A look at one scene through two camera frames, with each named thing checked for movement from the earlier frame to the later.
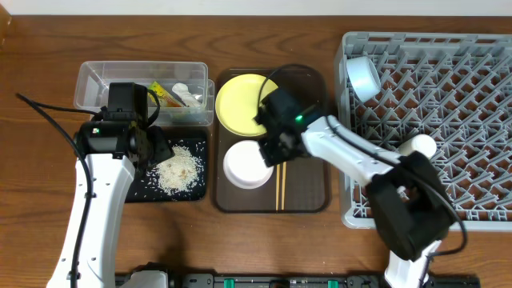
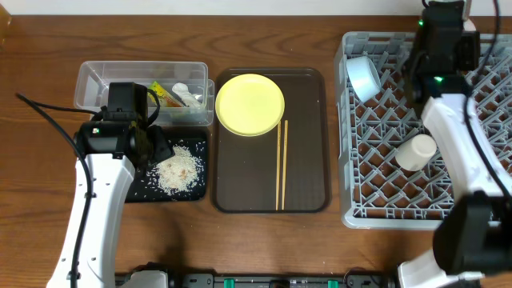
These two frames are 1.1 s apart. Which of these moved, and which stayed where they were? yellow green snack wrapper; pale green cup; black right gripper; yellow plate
Moved: black right gripper
Stayed: pale green cup; yellow plate; yellow green snack wrapper
